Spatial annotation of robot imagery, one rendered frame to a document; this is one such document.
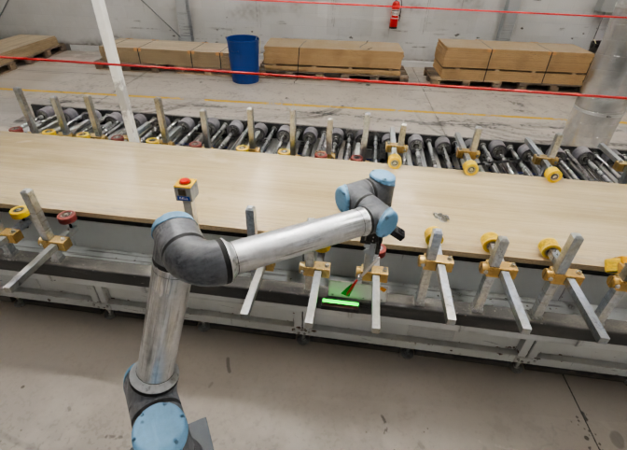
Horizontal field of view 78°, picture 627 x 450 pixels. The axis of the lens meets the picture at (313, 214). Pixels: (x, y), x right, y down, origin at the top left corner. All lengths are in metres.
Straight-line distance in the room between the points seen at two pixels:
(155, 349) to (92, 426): 1.24
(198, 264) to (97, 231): 1.44
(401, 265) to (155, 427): 1.24
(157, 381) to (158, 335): 0.19
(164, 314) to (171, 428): 0.34
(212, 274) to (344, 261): 1.10
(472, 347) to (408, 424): 0.56
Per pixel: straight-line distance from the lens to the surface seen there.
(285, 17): 8.51
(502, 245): 1.65
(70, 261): 2.25
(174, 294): 1.13
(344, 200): 1.24
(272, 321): 2.39
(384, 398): 2.35
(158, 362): 1.31
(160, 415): 1.35
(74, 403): 2.58
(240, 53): 6.95
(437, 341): 2.43
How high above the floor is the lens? 2.01
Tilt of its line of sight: 35 degrees down
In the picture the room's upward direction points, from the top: 2 degrees clockwise
